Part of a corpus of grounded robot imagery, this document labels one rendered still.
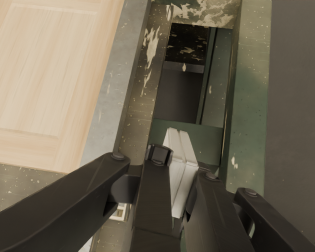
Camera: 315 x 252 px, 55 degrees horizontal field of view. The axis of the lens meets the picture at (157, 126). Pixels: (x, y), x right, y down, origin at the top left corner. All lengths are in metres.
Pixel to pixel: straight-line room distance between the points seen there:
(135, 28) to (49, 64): 0.19
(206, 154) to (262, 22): 0.28
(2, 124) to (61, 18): 0.26
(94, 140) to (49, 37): 0.27
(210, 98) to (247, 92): 0.38
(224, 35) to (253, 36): 0.22
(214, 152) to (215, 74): 0.34
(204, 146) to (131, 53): 0.23
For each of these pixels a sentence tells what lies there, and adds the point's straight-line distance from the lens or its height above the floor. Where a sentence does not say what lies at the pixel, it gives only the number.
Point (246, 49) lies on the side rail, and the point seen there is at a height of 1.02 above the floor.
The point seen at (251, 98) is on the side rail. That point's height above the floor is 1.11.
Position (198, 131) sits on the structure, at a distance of 0.60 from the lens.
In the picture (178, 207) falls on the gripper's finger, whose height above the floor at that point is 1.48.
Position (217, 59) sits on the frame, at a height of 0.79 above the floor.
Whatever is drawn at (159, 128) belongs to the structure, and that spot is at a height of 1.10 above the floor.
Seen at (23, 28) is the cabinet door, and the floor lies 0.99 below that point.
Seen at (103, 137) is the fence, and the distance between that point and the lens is 0.53.
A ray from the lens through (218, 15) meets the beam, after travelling 0.74.
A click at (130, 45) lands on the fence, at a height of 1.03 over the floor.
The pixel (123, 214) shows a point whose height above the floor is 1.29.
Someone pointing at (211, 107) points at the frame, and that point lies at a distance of 0.94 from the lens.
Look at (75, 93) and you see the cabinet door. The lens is 0.60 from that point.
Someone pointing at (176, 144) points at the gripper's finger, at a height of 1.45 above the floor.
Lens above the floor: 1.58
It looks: 51 degrees down
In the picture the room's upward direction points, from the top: 165 degrees counter-clockwise
